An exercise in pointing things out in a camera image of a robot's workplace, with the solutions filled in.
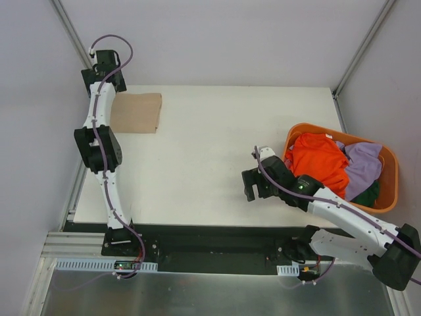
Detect beige t-shirt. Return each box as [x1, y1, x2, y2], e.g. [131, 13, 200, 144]
[111, 93, 162, 134]

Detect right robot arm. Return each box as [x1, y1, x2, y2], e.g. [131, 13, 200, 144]
[241, 155, 420, 291]

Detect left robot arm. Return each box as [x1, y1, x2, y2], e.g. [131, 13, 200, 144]
[74, 50, 139, 256]

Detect orange t-shirt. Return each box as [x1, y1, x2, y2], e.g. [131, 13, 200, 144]
[285, 133, 349, 198]

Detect lavender t-shirt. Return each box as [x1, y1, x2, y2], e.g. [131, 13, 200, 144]
[335, 141, 383, 201]

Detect dark green t-shirt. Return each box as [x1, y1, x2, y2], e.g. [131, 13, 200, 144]
[351, 180, 380, 208]

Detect orange plastic basket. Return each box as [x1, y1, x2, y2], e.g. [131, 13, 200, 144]
[281, 122, 399, 214]

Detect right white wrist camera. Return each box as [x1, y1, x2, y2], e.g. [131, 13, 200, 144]
[251, 146, 276, 161]

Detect left aluminium frame post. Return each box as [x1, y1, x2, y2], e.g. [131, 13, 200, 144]
[49, 0, 92, 70]

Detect aluminium frame post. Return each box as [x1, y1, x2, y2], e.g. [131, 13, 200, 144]
[49, 0, 92, 70]
[332, 0, 398, 100]

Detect right white cable duct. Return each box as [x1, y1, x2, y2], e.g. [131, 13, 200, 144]
[276, 265, 300, 277]

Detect white cable duct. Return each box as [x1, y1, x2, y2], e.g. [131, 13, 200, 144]
[55, 258, 158, 273]
[276, 265, 300, 277]

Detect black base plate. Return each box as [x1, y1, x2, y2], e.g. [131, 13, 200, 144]
[64, 222, 318, 276]

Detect right aluminium frame post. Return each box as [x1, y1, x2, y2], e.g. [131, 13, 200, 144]
[332, 0, 398, 100]

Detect aluminium rail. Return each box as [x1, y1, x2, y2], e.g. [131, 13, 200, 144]
[40, 232, 104, 260]

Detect left white cable duct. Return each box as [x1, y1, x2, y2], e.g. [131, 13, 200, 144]
[55, 258, 158, 273]

